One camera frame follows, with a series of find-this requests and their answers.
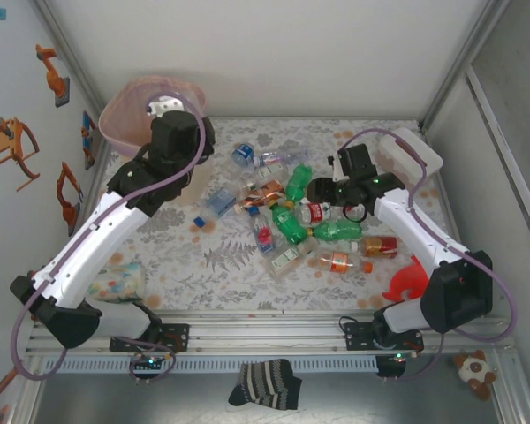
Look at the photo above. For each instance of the green white label bottle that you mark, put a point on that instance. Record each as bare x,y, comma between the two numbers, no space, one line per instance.
271,170
285,260

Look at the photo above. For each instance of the white box with brown slot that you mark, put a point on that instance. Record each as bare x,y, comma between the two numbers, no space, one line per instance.
395,152

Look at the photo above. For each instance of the blue orange wall sticker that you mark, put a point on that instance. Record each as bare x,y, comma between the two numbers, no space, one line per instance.
88,132

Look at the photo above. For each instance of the control board green light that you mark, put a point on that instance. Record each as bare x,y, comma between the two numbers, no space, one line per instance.
148,362
391,366

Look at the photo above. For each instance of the blue label bottle white neck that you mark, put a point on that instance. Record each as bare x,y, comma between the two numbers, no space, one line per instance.
244,153

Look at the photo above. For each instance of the blue label bottle blue cap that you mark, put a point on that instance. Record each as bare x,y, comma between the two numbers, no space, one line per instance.
223,201

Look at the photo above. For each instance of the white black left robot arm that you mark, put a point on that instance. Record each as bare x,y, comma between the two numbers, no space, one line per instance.
84,247

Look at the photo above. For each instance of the aluminium frame post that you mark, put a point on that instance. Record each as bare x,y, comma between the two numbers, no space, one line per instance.
64,44
461,66

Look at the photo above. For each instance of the orange claw frame sticker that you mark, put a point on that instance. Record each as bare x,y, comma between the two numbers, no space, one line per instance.
6,141

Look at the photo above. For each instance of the crumpled clear plastic bottle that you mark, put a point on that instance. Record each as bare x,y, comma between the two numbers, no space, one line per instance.
249,184

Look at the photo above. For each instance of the colourful tissue pack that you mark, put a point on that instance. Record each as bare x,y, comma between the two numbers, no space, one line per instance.
115,282

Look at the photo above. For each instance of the red plastic dolphin toy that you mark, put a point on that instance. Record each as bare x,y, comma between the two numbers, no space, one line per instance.
402,282

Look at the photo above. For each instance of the red gold label bottle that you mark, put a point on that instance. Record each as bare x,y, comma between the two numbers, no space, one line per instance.
380,246

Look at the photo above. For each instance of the clear bottle red flower label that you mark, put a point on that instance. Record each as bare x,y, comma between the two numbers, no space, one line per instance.
265,236

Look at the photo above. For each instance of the black striped sock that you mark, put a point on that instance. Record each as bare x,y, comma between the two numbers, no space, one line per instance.
265,384

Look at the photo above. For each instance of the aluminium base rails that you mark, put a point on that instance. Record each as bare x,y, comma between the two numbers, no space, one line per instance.
265,335

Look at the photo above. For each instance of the floral tablecloth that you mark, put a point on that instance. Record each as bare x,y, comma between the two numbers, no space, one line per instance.
229,291

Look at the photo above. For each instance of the red label bottle red cap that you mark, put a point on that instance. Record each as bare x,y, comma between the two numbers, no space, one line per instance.
318,213

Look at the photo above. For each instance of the clear bottle pink label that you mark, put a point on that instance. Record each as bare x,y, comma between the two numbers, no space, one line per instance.
271,157

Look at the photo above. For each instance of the translucent purple bin liner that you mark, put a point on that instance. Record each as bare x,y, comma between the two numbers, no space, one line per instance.
123,115

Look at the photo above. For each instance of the green bottle with label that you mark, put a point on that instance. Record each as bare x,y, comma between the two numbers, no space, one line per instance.
287,223

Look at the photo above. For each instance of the orange label bottle orange cap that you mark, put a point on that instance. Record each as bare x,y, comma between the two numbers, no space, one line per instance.
341,261

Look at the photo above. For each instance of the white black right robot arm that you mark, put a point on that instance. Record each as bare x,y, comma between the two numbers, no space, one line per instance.
415,225

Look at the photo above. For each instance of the green plastic bottle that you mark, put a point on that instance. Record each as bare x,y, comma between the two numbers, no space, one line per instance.
297,185
335,229

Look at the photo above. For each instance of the brown white plush toy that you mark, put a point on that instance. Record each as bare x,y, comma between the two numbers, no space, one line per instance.
474,375

